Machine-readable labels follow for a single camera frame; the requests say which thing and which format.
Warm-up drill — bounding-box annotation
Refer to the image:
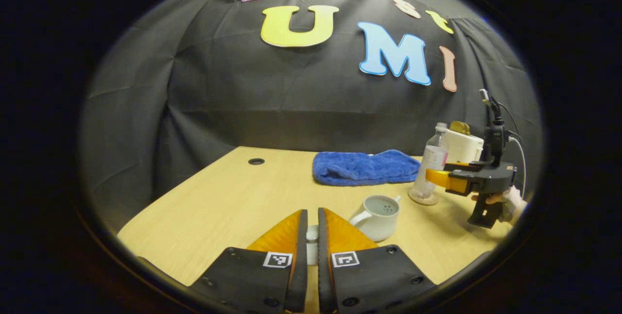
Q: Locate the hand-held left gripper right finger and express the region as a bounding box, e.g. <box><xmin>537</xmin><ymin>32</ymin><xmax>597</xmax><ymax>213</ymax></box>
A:
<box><xmin>318</xmin><ymin>207</ymin><xmax>436</xmax><ymax>314</ymax></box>

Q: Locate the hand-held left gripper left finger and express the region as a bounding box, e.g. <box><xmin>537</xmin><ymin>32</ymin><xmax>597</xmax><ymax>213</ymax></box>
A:
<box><xmin>189</xmin><ymin>209</ymin><xmax>309</xmax><ymax>314</ymax></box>

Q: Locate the clear plastic water bottle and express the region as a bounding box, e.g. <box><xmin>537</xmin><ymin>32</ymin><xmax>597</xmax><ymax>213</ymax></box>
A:
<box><xmin>412</xmin><ymin>122</ymin><xmax>450</xmax><ymax>203</ymax></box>

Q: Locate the round wooden coaster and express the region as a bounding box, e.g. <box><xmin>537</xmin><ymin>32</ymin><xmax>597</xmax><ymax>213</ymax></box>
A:
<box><xmin>407</xmin><ymin>188</ymin><xmax>440</xmax><ymax>206</ymax></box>

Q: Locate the white ceramic teacup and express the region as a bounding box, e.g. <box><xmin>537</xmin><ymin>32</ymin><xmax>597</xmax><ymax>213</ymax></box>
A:
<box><xmin>349</xmin><ymin>194</ymin><xmax>402</xmax><ymax>242</ymax></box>

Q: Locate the white toaster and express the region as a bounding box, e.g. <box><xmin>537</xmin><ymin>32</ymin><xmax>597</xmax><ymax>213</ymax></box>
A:
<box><xmin>445</xmin><ymin>128</ymin><xmax>485</xmax><ymax>164</ymax></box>

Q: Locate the blue towel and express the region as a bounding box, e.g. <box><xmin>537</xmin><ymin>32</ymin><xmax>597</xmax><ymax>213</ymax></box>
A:
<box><xmin>312</xmin><ymin>149</ymin><xmax>421</xmax><ymax>187</ymax></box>

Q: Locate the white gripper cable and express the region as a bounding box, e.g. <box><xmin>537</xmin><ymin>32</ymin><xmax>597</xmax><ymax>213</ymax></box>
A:
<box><xmin>508</xmin><ymin>132</ymin><xmax>528</xmax><ymax>195</ymax></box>

